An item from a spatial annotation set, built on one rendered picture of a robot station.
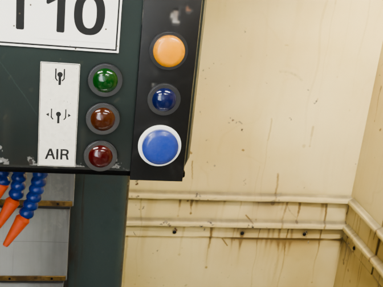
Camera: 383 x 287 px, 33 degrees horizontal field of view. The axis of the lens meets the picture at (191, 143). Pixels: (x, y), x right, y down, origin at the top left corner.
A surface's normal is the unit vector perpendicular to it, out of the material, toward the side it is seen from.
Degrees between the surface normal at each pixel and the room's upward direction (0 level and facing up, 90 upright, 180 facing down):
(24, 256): 89
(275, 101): 90
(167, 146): 89
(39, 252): 90
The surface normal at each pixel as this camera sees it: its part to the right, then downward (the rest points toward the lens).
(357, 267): -0.98, -0.04
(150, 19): 0.17, 0.34
